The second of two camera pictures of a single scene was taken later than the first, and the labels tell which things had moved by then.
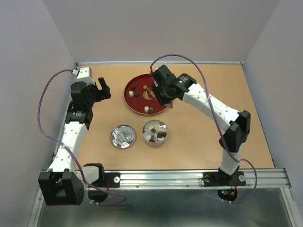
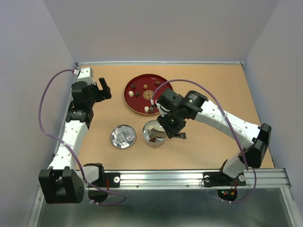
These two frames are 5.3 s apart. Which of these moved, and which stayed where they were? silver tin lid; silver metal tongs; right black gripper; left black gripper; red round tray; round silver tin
Moved: right black gripper; silver metal tongs
Stayed: left black gripper; silver tin lid; round silver tin; red round tray
